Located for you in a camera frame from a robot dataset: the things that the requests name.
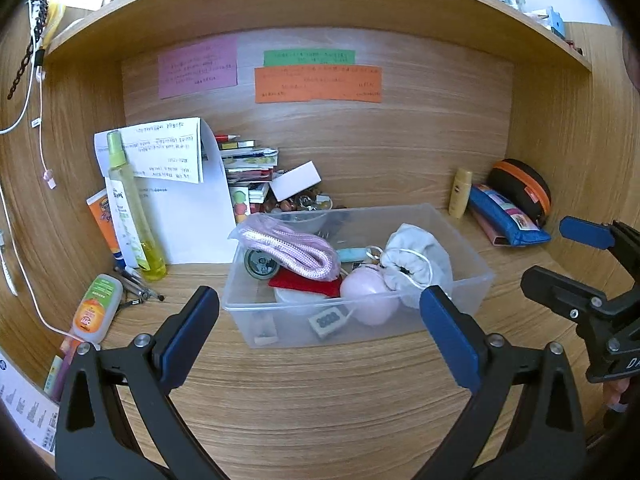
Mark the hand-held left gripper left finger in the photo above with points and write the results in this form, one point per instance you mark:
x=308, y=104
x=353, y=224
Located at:
x=192, y=330

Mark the black and orange round case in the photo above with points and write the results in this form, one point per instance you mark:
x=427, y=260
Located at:
x=520, y=185

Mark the orange cream tube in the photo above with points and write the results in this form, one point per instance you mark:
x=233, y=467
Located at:
x=102, y=220

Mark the orange paper note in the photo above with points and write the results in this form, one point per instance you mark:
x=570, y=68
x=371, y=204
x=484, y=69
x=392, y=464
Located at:
x=320, y=84

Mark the pale green highlighter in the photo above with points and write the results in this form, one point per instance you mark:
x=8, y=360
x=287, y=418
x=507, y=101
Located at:
x=52, y=375

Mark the white printed box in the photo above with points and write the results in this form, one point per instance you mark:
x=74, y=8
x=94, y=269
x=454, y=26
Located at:
x=27, y=405

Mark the blue pencil case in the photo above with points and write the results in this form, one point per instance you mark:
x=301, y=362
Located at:
x=500, y=215

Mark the clear plastic bin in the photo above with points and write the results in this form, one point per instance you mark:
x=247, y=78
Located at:
x=380, y=334

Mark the small grey-green block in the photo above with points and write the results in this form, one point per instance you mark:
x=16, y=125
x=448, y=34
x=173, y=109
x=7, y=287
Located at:
x=265, y=332

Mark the large white paper sheet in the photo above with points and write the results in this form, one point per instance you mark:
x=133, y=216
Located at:
x=195, y=220

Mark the person's right hand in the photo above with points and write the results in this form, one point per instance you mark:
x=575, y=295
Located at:
x=617, y=394

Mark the small blue box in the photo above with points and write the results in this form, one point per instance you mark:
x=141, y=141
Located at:
x=554, y=20

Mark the blank white card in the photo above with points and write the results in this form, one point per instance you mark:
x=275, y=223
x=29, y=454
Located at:
x=295, y=181

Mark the green and orange flat bottle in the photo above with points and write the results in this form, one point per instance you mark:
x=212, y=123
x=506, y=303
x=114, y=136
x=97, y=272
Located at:
x=95, y=310

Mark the small yellow bottle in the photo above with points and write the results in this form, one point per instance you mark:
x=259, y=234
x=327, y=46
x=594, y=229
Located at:
x=460, y=192

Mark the wooden desktop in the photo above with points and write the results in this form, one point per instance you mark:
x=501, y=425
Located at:
x=320, y=400

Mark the pink round case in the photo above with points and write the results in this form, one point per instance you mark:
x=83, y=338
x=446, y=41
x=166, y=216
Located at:
x=367, y=295

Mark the round white plastic container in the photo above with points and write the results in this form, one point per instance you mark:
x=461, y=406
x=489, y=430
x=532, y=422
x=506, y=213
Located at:
x=300, y=305

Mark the green paper note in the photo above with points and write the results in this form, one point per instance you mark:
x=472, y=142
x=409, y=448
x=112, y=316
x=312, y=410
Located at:
x=310, y=57

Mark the small teal case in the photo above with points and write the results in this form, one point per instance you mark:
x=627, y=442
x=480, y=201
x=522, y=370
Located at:
x=350, y=254

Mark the white printed paper sheet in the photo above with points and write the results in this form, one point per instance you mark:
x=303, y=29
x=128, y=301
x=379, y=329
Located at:
x=165, y=152

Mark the pink flat case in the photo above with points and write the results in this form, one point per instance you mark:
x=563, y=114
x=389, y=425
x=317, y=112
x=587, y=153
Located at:
x=487, y=234

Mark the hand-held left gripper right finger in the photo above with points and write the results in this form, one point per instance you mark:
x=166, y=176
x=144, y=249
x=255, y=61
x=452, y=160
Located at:
x=450, y=340

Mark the small white square gadget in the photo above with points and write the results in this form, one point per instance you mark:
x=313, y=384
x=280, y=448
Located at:
x=327, y=322

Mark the stack of small booklets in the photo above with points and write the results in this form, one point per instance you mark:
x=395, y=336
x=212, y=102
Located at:
x=250, y=165

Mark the dark green glass bottle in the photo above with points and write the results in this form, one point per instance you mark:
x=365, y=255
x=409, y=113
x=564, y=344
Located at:
x=260, y=264

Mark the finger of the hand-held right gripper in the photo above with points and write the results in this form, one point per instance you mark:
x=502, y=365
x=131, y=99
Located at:
x=585, y=232
x=560, y=292

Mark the pink paper note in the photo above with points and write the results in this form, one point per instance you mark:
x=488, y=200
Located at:
x=197, y=67

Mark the thin black pen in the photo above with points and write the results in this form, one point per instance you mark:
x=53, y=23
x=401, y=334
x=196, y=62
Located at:
x=130, y=303

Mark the yellow-green spray bottle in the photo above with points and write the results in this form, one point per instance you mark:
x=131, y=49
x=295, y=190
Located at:
x=135, y=230

